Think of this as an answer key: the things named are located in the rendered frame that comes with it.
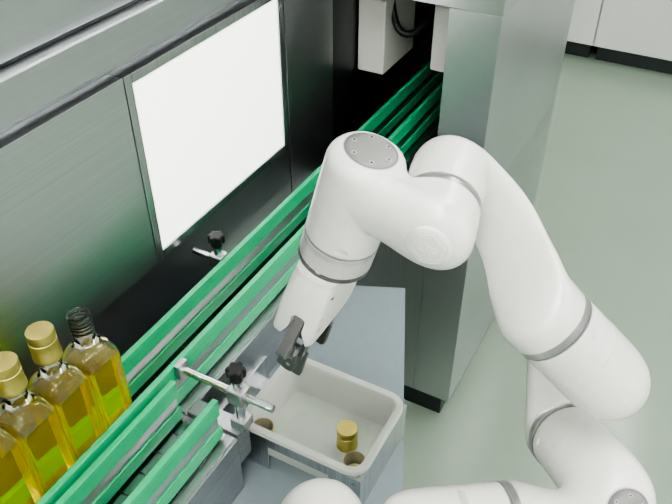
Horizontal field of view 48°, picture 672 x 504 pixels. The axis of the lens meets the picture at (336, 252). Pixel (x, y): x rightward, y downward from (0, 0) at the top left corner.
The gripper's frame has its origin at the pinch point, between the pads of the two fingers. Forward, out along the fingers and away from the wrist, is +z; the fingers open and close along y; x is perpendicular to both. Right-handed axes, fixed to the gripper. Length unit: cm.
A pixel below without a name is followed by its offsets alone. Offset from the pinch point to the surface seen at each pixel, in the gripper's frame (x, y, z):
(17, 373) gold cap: -26.0, 17.8, 10.0
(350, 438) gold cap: 8.0, -15.7, 36.0
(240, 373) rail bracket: -8.6, -4.3, 19.5
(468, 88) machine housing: -10, -89, 13
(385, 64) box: -33, -102, 25
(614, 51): 9, -369, 114
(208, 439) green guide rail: -8.5, 1.3, 29.8
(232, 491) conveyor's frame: -3.1, 0.2, 41.7
